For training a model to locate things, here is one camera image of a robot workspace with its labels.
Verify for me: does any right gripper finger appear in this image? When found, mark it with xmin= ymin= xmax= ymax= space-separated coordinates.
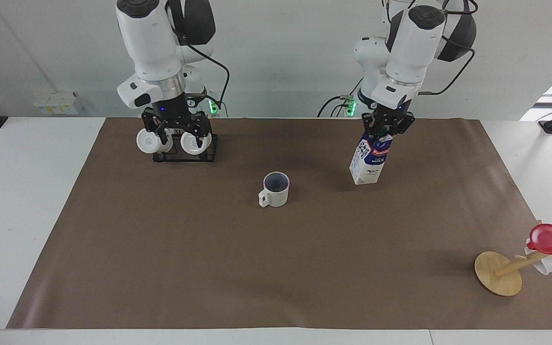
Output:
xmin=187 ymin=112 xmax=212 ymax=146
xmin=141 ymin=107 xmax=163 ymax=145

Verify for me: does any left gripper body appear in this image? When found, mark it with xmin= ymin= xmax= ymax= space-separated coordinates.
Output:
xmin=373 ymin=98 xmax=414 ymax=129

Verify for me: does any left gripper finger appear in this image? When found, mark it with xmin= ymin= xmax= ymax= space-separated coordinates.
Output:
xmin=392 ymin=112 xmax=416 ymax=138
xmin=362 ymin=112 xmax=381 ymax=140

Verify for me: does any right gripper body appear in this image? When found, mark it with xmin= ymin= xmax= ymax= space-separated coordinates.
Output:
xmin=152 ymin=93 xmax=196 ymax=129

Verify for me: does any white and blue milk carton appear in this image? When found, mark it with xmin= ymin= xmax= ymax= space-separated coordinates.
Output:
xmin=349 ymin=131 xmax=394 ymax=185

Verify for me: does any white cup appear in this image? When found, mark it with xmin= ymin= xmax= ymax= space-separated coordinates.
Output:
xmin=136 ymin=128 xmax=167 ymax=154
xmin=180 ymin=130 xmax=212 ymax=156

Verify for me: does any white box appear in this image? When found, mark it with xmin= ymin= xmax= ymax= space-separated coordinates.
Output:
xmin=33 ymin=91 xmax=84 ymax=116

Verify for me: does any wooden mug tree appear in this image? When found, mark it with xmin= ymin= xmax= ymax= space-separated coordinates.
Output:
xmin=474 ymin=251 xmax=552 ymax=297

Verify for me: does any white mug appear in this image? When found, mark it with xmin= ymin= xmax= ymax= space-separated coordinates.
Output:
xmin=524 ymin=244 xmax=552 ymax=276

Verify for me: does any black wire cup rack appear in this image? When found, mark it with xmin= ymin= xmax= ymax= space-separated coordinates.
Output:
xmin=152 ymin=132 xmax=219 ymax=163

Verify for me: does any black cable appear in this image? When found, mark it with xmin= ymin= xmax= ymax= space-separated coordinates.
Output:
xmin=317 ymin=94 xmax=354 ymax=118
xmin=417 ymin=0 xmax=479 ymax=96
xmin=167 ymin=0 xmax=231 ymax=118

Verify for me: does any grey mug with handle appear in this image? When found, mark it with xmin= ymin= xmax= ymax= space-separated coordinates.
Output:
xmin=258 ymin=172 xmax=290 ymax=208

